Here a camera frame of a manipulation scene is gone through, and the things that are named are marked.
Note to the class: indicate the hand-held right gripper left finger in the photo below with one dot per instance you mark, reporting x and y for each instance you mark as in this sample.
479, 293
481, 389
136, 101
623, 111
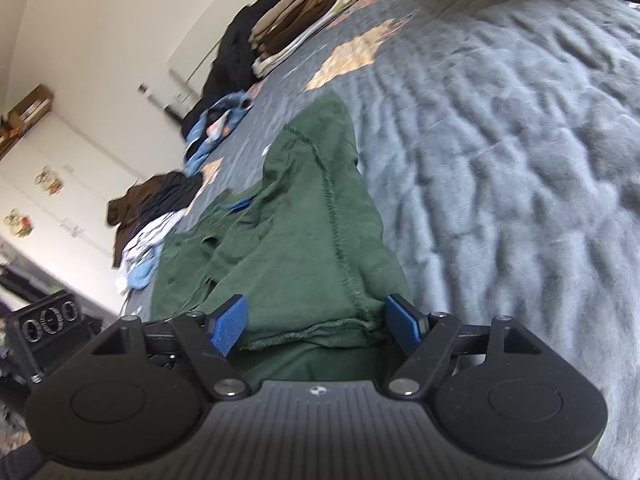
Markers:
230, 325

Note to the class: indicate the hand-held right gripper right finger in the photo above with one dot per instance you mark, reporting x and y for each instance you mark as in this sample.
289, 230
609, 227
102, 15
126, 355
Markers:
405, 322

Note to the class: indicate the green t-shirt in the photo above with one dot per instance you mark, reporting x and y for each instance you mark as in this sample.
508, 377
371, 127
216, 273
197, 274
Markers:
300, 240

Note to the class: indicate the stack of folded brown clothes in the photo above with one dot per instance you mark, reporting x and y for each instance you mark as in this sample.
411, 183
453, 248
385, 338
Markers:
310, 5

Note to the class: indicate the light blue garment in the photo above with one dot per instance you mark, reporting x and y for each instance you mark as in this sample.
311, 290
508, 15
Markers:
145, 272

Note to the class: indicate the round floral sticker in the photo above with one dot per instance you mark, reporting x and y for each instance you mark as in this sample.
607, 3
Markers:
47, 180
17, 222

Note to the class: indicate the white garment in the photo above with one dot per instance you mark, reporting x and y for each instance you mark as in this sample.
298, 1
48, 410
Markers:
150, 240

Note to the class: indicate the white wardrobe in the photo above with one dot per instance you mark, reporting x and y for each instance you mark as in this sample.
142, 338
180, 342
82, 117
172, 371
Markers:
75, 195

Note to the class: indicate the brown garment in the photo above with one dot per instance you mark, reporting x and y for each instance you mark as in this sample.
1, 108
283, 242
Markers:
125, 205

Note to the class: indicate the black garment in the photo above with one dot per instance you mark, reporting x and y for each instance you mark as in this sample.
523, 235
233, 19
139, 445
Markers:
172, 195

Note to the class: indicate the grey printed quilt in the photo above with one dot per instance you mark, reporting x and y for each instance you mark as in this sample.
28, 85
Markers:
500, 160

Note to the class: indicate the blue patterned garment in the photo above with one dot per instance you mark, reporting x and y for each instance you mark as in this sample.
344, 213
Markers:
220, 120

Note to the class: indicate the cardboard box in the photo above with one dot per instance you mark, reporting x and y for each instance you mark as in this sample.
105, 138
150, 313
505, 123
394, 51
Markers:
27, 110

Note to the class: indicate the black jacket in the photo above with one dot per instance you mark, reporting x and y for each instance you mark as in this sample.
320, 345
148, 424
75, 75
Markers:
240, 45

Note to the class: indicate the black wall device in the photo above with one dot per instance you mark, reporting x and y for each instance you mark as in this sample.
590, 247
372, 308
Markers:
173, 111

